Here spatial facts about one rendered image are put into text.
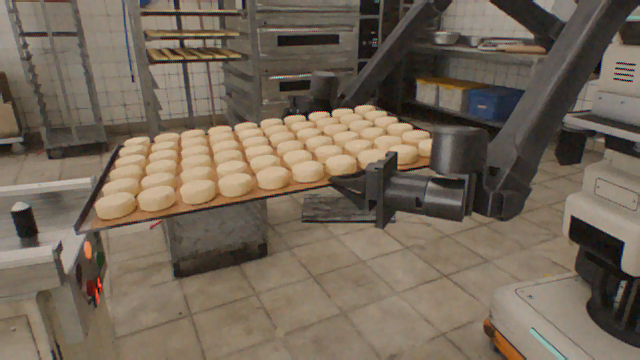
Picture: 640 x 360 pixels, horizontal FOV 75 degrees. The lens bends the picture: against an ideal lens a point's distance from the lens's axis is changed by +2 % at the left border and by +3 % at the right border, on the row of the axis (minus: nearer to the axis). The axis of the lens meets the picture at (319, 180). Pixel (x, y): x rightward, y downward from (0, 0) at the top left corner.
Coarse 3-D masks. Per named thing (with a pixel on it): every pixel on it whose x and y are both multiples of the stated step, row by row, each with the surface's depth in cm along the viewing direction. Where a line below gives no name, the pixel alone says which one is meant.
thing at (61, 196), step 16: (0, 192) 82; (16, 192) 83; (32, 192) 84; (48, 192) 84; (64, 192) 85; (80, 192) 86; (0, 208) 83; (32, 208) 85; (48, 208) 86; (64, 208) 87; (80, 208) 88
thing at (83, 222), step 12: (108, 168) 76; (408, 168) 65; (420, 168) 66; (108, 180) 71; (96, 192) 66; (288, 192) 61; (84, 204) 59; (228, 204) 59; (84, 216) 58; (156, 216) 56; (168, 216) 57; (84, 228) 55; (96, 228) 54; (108, 228) 55
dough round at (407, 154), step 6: (402, 144) 71; (390, 150) 69; (396, 150) 68; (402, 150) 68; (408, 150) 68; (414, 150) 68; (402, 156) 67; (408, 156) 67; (414, 156) 67; (402, 162) 67; (408, 162) 67
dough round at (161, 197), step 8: (144, 192) 60; (152, 192) 59; (160, 192) 59; (168, 192) 59; (144, 200) 58; (152, 200) 57; (160, 200) 58; (168, 200) 59; (144, 208) 58; (152, 208) 58; (160, 208) 58
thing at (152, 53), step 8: (152, 48) 209; (168, 48) 215; (176, 48) 215; (192, 48) 215; (200, 48) 216; (208, 48) 224; (216, 48) 215; (152, 56) 183; (160, 56) 171; (168, 56) 180; (176, 56) 171; (184, 56) 178; (192, 56) 174; (200, 56) 179; (208, 56) 175; (216, 56) 178; (224, 56) 178; (232, 56) 180; (240, 56) 181
